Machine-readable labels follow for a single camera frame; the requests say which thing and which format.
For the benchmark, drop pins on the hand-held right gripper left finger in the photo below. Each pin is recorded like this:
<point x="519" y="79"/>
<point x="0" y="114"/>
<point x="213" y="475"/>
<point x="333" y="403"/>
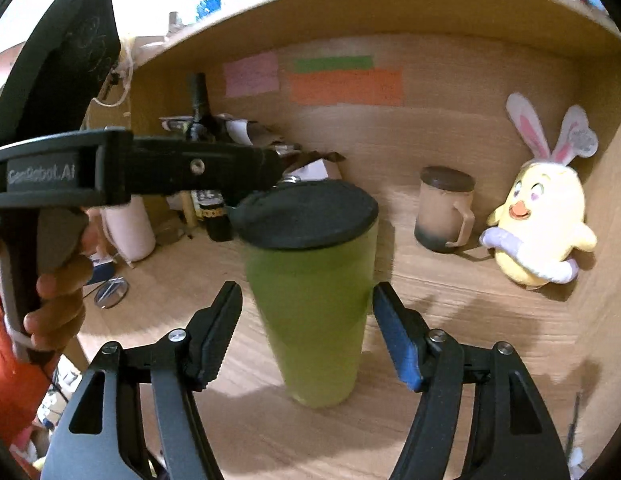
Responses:
<point x="220" y="332"/>

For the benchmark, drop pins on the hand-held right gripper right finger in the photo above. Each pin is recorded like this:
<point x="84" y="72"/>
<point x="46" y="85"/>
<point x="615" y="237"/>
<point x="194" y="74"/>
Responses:
<point x="398" y="340"/>

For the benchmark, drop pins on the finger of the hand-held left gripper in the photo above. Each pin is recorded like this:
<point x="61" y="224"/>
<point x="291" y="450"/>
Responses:
<point x="210" y="167"/>

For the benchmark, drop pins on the green cup with black lid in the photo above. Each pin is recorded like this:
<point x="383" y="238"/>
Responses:
<point x="310" y="310"/>

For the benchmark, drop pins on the person's left hand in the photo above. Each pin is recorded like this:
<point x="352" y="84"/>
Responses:
<point x="60" y="305"/>

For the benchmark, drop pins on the crumpled white paper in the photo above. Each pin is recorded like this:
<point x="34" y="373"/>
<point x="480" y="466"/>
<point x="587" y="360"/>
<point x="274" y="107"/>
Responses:
<point x="238" y="130"/>

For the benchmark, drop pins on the black jar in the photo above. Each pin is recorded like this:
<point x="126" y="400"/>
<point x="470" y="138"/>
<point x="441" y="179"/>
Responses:
<point x="218" y="220"/>

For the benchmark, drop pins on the pink sticky note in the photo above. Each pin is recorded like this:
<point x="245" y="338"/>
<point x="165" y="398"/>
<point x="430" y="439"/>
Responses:
<point x="252" y="75"/>

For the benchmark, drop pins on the pale pink cylinder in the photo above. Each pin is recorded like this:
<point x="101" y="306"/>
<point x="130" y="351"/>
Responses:
<point x="130" y="232"/>

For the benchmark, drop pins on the beige mug with dark lid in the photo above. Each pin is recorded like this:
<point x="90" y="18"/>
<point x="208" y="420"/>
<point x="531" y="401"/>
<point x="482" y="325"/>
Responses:
<point x="438" y="212"/>

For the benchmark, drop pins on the orange sticky note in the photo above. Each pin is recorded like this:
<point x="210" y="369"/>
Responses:
<point x="345" y="87"/>

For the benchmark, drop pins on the green sticky note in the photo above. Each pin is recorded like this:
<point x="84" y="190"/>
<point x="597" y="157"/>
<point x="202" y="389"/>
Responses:
<point x="334" y="63"/>

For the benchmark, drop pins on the yellow chick plush bunny ears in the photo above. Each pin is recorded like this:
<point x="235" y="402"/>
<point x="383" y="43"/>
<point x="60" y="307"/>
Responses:
<point x="538" y="220"/>

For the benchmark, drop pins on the wooden shelf board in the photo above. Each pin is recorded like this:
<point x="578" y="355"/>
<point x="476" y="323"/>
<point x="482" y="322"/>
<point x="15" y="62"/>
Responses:
<point x="390" y="7"/>

